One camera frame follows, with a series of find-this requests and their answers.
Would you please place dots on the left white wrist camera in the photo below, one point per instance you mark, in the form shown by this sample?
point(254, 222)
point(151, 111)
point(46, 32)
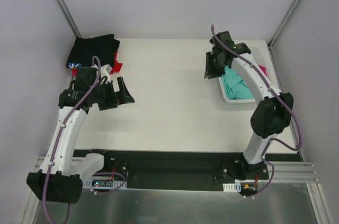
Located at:
point(104, 74)

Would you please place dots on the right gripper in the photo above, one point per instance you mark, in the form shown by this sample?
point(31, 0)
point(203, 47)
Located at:
point(210, 65)

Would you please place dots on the pink t shirt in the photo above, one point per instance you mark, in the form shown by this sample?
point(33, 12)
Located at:
point(263, 69)

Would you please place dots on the right aluminium frame post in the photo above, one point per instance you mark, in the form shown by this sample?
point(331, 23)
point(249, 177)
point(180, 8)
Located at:
point(285, 20)

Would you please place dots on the left aluminium frame post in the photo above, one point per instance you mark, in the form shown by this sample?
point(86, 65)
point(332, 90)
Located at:
point(68, 17)

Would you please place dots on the teal t shirt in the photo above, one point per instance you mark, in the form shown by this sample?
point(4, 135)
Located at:
point(234, 86)

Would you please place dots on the white cable duct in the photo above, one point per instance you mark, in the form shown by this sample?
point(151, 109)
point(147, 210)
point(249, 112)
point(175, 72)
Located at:
point(232, 187)
point(99, 183)

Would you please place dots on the aluminium frame post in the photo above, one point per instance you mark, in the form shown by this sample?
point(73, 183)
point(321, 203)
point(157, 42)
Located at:
point(68, 17)
point(285, 20)

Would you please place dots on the folded red t shirt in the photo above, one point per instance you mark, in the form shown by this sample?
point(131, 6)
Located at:
point(116, 65)

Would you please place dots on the right white cable duct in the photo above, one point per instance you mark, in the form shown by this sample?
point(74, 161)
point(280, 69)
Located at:
point(232, 187)

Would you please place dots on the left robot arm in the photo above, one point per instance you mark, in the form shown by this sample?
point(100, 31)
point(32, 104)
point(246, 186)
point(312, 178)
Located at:
point(57, 180)

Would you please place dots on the left white cable duct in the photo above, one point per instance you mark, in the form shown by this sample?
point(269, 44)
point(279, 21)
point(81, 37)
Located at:
point(99, 183)

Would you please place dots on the white plastic basket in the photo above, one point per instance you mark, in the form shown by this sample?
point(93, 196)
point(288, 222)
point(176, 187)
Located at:
point(250, 76)

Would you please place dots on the folded black t shirt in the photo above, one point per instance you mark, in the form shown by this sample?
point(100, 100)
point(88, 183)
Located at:
point(104, 47)

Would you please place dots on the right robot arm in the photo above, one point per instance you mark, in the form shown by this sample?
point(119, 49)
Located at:
point(271, 115)

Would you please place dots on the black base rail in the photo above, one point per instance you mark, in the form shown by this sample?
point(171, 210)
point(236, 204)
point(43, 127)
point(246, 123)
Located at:
point(181, 171)

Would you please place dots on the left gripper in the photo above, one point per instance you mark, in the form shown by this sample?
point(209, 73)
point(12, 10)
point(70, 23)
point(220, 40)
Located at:
point(110, 96)

